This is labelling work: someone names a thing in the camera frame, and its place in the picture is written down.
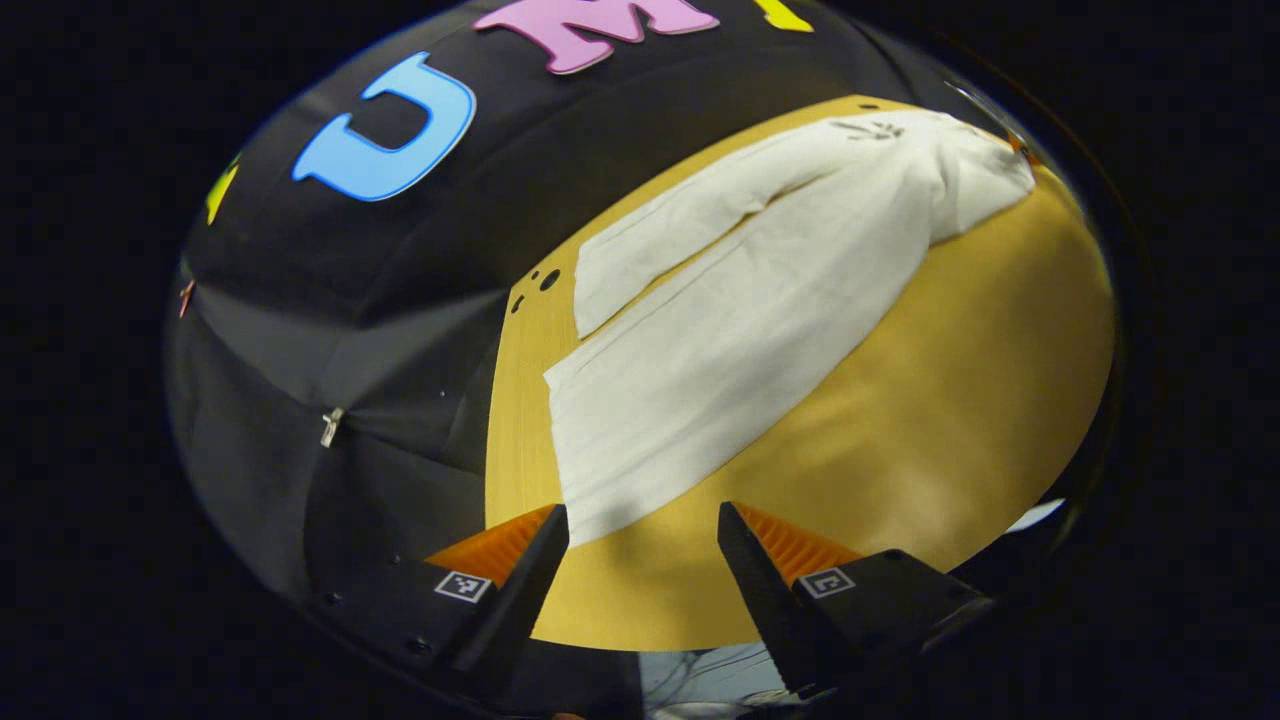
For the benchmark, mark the white backdrop clip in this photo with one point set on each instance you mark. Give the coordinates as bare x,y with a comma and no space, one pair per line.
331,425

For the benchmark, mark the copper backdrop clip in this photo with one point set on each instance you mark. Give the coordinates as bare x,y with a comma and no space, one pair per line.
186,297

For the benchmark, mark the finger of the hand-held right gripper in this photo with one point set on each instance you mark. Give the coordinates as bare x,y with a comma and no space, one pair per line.
1024,150

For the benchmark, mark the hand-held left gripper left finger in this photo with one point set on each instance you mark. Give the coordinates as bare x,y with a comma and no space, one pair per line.
525,600

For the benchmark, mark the black backdrop cloth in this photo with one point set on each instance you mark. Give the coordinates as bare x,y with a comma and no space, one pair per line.
400,330

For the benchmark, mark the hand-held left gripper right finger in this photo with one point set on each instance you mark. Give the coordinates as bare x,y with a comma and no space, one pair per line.
765,600

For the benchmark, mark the white jeans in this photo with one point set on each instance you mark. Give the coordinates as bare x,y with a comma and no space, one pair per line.
750,330

